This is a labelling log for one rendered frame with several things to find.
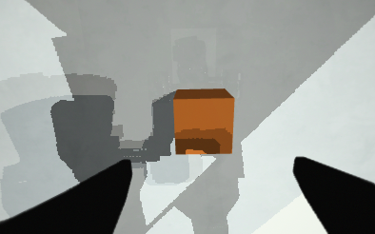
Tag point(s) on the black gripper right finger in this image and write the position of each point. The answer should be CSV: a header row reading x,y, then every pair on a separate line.
x,y
342,202

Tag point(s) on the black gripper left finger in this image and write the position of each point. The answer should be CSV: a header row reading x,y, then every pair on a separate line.
x,y
91,207

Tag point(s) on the orange block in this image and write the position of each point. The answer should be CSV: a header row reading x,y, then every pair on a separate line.
x,y
203,121

